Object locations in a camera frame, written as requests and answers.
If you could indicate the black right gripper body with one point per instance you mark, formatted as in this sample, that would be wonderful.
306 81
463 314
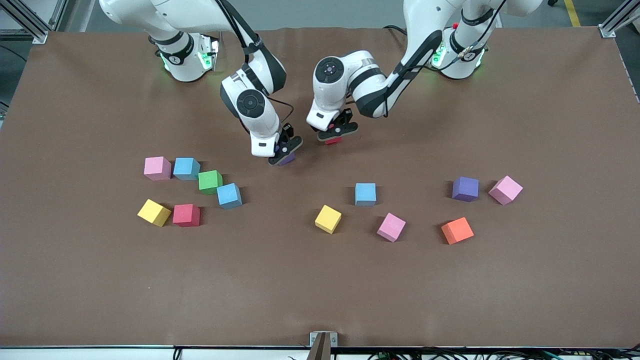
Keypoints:
286 132

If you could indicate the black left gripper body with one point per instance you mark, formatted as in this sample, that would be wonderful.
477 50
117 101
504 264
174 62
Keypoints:
345 118

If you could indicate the yellow foam cube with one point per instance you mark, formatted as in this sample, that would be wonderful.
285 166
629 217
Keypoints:
154 212
328 219

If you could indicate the light blue foam cube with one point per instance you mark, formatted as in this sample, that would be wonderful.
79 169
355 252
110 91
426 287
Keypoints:
186 168
365 194
229 195

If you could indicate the purple foam cube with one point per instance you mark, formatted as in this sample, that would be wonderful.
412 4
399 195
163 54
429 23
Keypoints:
288 160
465 189

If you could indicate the pink foam cube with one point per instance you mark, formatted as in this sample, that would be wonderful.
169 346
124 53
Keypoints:
157 168
391 227
505 190

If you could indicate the orange foam cube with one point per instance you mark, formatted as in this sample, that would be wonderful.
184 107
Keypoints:
457 230

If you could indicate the green foam cube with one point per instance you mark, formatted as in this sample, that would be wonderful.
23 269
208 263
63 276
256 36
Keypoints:
210 181

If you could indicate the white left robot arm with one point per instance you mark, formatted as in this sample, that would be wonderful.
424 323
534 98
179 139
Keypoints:
425 20

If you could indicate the aluminium frame post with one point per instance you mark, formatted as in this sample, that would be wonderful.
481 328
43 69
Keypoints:
617 17
27 20

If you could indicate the red foam cube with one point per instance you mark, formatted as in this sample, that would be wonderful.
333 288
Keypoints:
186 215
334 142

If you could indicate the large table cover mat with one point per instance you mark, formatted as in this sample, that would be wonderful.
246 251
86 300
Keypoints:
300 280

